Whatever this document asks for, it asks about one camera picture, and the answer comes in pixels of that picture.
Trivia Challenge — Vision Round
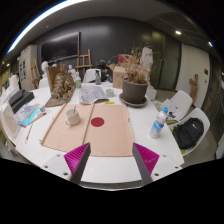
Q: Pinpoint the open magazine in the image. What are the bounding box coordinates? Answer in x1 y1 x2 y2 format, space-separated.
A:
78 83 109 105

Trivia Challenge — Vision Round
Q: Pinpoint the dry plant in grey pot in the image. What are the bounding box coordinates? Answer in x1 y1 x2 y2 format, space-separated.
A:
121 46 152 105

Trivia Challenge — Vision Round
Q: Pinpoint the paint brush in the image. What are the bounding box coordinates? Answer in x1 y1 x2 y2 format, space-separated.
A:
24 123 34 145

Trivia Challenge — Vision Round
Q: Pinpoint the grey plant saucer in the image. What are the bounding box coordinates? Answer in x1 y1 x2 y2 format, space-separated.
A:
118 92 148 108

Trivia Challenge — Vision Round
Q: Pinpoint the white mug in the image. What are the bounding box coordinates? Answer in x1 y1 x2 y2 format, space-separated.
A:
64 107 82 127

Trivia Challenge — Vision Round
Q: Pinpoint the white chair with backpack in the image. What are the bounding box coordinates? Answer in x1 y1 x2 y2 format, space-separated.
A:
173 107 212 157

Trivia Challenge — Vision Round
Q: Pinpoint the tall white plaster statue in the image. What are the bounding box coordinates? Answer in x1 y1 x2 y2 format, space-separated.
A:
139 46 155 81

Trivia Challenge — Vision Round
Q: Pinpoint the wooden easel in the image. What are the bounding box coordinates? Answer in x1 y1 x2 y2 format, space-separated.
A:
75 48 94 79

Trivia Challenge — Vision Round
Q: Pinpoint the green-labelled white bottle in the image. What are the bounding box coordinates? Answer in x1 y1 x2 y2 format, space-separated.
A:
75 71 82 89

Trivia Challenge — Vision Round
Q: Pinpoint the black wall screen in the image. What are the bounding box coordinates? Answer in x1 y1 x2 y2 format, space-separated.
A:
40 31 82 63

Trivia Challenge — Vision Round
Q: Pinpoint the black backpack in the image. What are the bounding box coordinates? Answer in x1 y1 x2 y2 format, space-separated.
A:
172 117 205 150

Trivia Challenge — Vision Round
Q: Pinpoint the small white figurine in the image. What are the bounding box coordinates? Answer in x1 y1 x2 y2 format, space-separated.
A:
67 64 77 83

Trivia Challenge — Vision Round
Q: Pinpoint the black boxes stack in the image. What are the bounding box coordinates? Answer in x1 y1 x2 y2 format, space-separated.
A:
8 89 35 114

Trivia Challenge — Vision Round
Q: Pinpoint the white chair behind table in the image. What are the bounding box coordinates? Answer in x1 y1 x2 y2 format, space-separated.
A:
82 68 103 84

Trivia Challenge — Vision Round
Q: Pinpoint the wooden figure by wall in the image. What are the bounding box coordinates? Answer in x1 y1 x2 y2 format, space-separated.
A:
188 73 200 96

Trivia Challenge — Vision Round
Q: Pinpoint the white cabinet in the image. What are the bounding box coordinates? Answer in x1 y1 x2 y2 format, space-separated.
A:
18 44 38 91

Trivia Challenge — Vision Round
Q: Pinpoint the grey spray bottle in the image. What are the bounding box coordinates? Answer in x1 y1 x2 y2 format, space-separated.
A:
94 69 102 86

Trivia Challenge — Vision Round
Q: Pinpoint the flat round red coaster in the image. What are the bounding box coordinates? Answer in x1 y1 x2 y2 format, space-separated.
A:
90 116 105 128

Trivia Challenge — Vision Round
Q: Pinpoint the white chair with papers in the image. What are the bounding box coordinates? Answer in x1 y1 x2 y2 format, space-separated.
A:
164 89 194 126

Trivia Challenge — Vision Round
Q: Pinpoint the white bottle with blue cap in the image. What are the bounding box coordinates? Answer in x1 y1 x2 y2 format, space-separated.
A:
149 106 169 139

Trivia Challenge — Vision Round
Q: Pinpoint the stack of papers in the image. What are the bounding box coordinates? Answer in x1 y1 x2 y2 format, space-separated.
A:
161 99 183 121

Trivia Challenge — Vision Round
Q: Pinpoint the colourful book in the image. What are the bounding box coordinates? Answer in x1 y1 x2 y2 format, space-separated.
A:
14 103 42 128

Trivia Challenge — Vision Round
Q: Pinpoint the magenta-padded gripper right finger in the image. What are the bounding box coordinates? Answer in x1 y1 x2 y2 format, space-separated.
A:
132 142 183 186

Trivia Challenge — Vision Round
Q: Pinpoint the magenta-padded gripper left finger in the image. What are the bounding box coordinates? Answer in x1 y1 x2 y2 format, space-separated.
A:
41 142 92 185

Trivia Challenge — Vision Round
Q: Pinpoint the cardboard box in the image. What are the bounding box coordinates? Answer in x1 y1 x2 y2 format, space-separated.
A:
107 63 129 89

